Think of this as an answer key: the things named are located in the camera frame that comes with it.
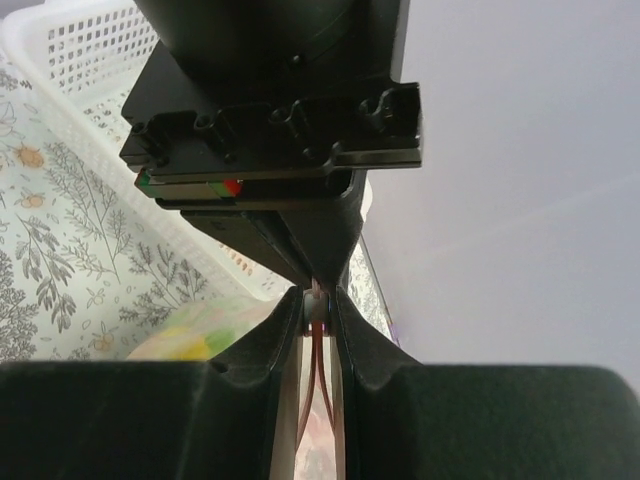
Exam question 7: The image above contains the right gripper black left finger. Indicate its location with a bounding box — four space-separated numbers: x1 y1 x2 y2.
1 287 304 479

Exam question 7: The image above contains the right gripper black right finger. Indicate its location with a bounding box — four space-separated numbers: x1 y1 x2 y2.
329 289 639 479

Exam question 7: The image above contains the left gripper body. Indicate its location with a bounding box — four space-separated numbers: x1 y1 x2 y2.
120 1 423 191

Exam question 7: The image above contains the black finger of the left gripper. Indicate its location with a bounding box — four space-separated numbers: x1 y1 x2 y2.
181 210 311 287

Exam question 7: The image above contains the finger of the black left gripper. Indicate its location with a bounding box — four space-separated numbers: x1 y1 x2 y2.
277 171 365 288

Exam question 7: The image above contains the clear zip top bag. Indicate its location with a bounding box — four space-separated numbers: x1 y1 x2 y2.
128 282 337 479

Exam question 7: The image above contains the green apple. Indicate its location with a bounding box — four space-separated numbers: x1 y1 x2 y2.
205 328 237 357

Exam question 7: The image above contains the yellow lemon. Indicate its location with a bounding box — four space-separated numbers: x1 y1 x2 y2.
165 327 212 361

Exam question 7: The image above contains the floral tablecloth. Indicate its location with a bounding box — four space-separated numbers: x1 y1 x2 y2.
0 54 391 364

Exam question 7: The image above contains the white plastic basket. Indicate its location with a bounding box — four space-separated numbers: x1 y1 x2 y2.
0 0 296 304

